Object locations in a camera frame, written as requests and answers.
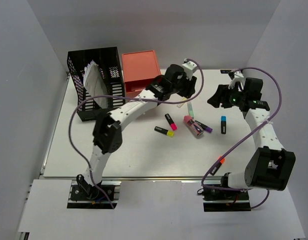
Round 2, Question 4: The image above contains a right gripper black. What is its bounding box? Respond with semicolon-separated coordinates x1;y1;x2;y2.
208;84;247;109

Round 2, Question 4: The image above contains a pastel green highlighter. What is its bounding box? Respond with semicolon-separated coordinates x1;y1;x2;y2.
187;101;194;118

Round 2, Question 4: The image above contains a coral top drawer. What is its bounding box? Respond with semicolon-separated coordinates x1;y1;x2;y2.
124;78;153;98

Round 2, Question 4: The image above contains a pastel yellow highlighter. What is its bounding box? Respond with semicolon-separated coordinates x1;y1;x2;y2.
176;97;187;108

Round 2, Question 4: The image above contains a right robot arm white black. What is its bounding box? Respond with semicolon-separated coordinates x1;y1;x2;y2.
207;77;296;200

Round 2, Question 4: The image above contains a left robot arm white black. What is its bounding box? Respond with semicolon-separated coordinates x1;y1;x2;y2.
77;60;198;200

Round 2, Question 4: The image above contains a blue black highlighter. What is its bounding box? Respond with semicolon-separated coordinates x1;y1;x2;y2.
220;115;227;134

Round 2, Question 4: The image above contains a purple black highlighter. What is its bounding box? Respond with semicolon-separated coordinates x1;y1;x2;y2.
195;120;213;133

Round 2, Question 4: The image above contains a pink black highlighter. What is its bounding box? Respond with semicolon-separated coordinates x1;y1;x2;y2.
165;113;178;131

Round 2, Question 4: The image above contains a coral drawer cabinet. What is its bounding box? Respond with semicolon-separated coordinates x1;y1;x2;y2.
122;50;161;83

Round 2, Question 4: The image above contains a yellow black highlighter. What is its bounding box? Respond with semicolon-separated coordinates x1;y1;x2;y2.
154;126;174;137

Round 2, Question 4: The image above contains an orange black highlighter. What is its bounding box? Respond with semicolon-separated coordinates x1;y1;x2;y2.
210;158;225;176

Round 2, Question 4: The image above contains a black mesh file organizer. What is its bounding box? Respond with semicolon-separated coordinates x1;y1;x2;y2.
67;46;126;122

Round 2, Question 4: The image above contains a white paper stack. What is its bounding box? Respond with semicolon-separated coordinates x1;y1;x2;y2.
83;60;108;97

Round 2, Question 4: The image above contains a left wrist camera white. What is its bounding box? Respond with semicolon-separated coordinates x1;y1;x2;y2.
181;58;198;78

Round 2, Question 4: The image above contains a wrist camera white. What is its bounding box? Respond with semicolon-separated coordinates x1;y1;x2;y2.
181;58;198;78
228;70;245;89

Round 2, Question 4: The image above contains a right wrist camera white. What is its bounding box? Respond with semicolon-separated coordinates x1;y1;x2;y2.
228;70;245;89

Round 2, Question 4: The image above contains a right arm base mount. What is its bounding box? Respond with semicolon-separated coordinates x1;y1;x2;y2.
197;186;251;213

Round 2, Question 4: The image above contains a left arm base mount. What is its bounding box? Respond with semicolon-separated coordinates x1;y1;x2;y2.
67;174;120;210

